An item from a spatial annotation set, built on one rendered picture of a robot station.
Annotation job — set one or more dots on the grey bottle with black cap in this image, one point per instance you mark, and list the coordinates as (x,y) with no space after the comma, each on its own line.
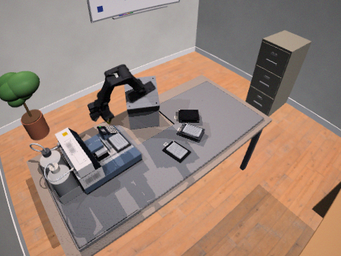
(51,157)

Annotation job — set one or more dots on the translucent grey bottle with cap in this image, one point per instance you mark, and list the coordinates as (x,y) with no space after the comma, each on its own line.
(65,184)

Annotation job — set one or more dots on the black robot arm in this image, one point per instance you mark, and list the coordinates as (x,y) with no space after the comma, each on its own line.
(124,77)

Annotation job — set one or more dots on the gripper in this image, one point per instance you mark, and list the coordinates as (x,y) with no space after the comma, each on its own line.
(109,117)

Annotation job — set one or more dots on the white well plate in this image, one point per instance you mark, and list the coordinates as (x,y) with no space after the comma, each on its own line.
(118,141)
(192,130)
(177,150)

